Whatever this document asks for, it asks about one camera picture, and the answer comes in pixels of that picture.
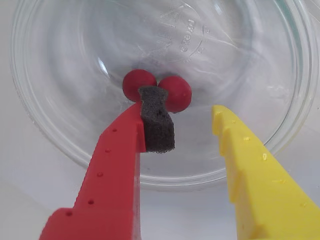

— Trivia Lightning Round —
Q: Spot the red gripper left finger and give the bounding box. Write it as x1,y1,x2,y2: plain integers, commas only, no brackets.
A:
38,86,176,240

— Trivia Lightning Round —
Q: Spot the clear glass dish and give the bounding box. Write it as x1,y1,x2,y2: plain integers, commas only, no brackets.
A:
9,0,316,193

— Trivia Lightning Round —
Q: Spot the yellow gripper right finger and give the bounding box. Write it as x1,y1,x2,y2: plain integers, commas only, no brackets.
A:
211,104,320,240

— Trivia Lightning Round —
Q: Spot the red candy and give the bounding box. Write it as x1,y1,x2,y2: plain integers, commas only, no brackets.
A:
157,76,193,113
122,69,158,103

